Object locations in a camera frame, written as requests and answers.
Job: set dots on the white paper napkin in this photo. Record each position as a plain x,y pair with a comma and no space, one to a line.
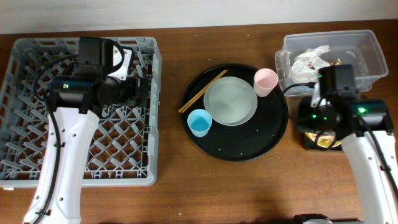
306,65

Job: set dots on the light blue plastic cup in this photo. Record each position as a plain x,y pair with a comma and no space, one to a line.
199,122

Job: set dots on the wooden chopstick lower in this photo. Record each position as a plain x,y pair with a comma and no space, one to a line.
203,92

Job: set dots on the clear plastic waste bin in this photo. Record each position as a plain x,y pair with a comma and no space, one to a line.
358,48

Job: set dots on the yellow plastic bowl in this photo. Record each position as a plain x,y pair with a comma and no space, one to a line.
335,143

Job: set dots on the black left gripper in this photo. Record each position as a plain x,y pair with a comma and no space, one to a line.
143,91

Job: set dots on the pink plastic cup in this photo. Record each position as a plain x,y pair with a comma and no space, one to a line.
265,80

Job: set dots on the peanut shells and rice waste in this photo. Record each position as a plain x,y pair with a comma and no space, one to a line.
324,139

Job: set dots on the wooden chopstick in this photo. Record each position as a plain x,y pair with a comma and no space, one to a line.
202,90

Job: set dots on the gold foil wrapper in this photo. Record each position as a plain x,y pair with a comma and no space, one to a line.
338,62

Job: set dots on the black rectangular tray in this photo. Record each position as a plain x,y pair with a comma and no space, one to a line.
306,143

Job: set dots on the grey plastic dishwasher rack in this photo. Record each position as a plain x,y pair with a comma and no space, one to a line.
124,149

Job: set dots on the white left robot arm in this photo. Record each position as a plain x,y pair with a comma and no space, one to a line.
75,105

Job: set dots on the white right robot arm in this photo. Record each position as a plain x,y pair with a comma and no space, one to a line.
364,128

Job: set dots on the grey round plate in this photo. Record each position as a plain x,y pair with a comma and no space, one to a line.
231,101

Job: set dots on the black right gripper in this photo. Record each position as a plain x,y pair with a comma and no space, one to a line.
304,122

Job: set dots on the wooden chopstick upper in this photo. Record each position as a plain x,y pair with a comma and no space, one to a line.
202,90

